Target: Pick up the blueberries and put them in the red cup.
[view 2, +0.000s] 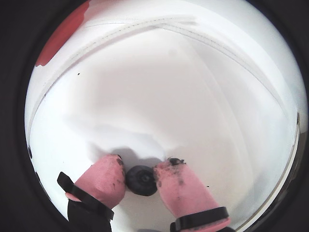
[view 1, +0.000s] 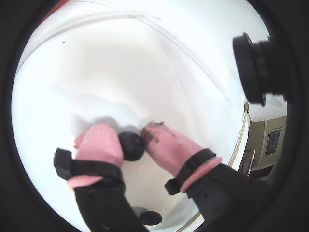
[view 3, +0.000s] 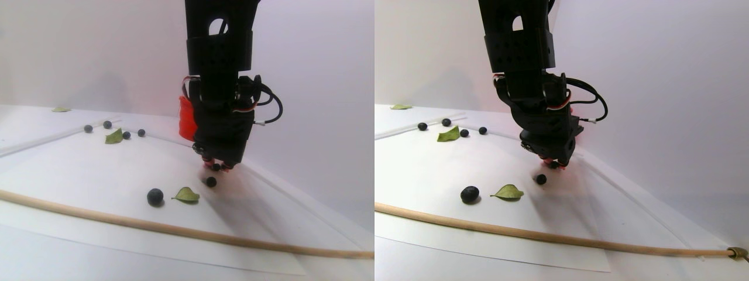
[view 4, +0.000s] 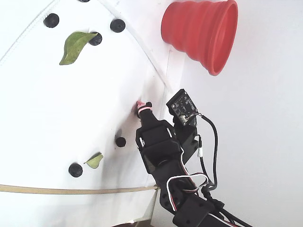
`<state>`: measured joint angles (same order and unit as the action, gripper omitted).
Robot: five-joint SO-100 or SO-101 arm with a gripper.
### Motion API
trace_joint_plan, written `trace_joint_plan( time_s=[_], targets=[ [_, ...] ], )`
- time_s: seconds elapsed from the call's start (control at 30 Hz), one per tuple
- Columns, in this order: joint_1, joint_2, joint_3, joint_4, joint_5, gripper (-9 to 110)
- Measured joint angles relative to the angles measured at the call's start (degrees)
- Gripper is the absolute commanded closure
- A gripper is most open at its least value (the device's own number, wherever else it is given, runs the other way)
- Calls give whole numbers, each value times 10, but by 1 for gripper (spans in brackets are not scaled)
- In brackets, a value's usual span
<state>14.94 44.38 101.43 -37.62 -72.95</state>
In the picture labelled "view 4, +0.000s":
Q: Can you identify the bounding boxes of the pink-tipped gripper finger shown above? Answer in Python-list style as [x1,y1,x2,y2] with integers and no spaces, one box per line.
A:
[136,101,164,130]

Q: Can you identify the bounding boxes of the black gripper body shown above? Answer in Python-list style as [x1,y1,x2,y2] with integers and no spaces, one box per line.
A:
[134,119,202,175]

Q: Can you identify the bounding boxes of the red collapsible silicone cup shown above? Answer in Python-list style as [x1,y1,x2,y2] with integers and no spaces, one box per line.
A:
[160,0,239,76]

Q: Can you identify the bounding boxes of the green leaf with stem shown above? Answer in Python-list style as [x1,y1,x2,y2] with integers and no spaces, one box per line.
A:
[83,152,104,169]

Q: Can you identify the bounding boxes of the large dark blueberry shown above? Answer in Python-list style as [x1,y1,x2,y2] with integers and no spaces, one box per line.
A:
[68,162,84,178]

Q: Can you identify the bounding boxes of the large green leaf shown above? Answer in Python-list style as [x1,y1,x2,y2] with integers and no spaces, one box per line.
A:
[59,31,98,66]

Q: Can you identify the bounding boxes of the long wooden stick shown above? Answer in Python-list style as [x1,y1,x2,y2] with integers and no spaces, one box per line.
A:
[0,184,159,195]

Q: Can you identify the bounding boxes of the black camera circuit board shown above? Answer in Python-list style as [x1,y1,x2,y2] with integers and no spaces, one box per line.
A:
[165,88,199,127]

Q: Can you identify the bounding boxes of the black cable with white tape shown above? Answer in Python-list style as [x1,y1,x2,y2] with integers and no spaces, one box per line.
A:
[194,134,217,190]

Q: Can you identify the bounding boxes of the red white black servo wires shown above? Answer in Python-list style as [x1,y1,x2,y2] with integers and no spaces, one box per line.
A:
[166,146,210,212]

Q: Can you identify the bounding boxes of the black camera cable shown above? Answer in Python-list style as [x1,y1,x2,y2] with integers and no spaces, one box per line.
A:
[195,113,220,190]

